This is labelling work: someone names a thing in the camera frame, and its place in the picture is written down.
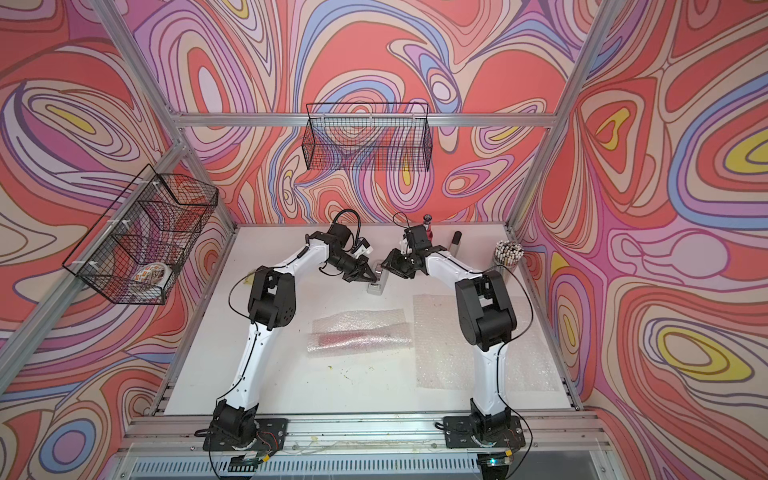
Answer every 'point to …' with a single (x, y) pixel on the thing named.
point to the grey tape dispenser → (377, 287)
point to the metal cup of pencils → (507, 253)
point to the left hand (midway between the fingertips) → (378, 280)
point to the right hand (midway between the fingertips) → (386, 272)
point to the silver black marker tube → (455, 243)
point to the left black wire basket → (130, 257)
